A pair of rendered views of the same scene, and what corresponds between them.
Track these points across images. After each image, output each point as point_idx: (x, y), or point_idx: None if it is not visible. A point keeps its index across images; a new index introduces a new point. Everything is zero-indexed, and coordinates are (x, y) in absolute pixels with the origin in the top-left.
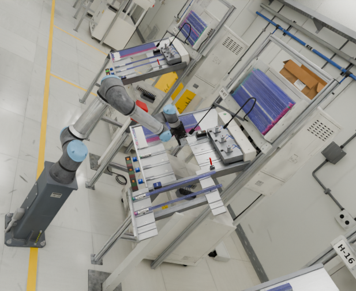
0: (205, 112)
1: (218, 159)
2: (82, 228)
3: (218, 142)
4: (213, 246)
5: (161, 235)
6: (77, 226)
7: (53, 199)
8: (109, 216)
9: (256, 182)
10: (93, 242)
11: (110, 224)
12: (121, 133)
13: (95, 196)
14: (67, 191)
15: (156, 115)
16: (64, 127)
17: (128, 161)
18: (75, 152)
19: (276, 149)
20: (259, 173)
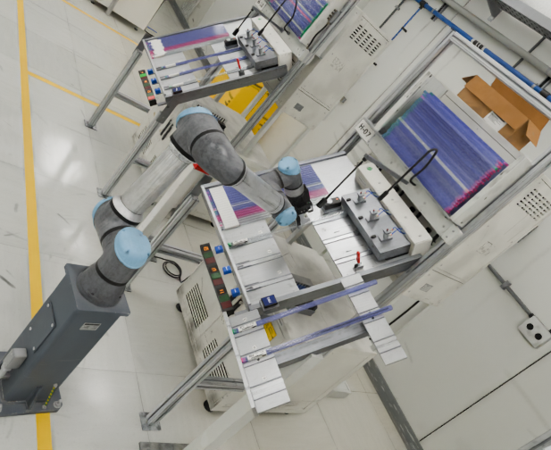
0: (330, 162)
1: (365, 251)
2: (119, 367)
3: (366, 221)
4: (337, 383)
5: None
6: (111, 363)
7: (85, 333)
8: (161, 339)
9: (422, 286)
10: (141, 390)
11: (164, 354)
12: (175, 190)
13: (134, 304)
14: (111, 320)
15: (265, 177)
16: (102, 200)
17: (207, 253)
18: (130, 253)
19: (466, 237)
20: (429, 273)
